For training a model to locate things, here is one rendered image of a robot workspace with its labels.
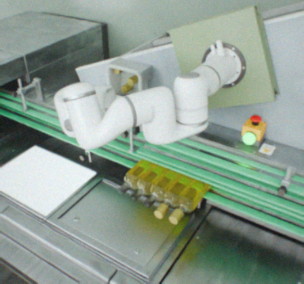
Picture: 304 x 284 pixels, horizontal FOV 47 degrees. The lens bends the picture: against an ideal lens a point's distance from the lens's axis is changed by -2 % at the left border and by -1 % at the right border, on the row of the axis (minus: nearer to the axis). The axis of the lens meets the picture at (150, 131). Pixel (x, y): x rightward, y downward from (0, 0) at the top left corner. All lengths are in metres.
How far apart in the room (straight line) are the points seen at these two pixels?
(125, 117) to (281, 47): 0.60
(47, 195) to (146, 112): 0.77
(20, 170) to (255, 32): 1.16
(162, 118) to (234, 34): 0.42
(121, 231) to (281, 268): 0.58
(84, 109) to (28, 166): 0.87
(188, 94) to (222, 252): 0.64
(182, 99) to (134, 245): 0.59
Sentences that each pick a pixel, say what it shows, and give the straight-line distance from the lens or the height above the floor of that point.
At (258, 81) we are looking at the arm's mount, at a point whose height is 0.81.
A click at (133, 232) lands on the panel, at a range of 1.36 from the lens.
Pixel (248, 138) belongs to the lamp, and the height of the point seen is 0.85.
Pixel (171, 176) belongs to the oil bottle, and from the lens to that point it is 1.35.
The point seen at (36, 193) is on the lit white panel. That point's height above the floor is 1.23.
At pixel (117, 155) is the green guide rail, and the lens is 1.56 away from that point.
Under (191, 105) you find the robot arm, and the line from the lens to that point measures 0.98.
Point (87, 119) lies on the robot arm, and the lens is 0.91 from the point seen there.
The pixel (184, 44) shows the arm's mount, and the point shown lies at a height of 0.82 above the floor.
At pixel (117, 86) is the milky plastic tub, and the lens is 1.58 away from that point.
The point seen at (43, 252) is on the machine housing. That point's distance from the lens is 1.39.
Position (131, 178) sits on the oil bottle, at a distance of 1.34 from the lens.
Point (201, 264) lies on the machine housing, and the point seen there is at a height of 1.15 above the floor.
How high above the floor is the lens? 1.90
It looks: 45 degrees down
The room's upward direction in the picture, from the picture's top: 131 degrees counter-clockwise
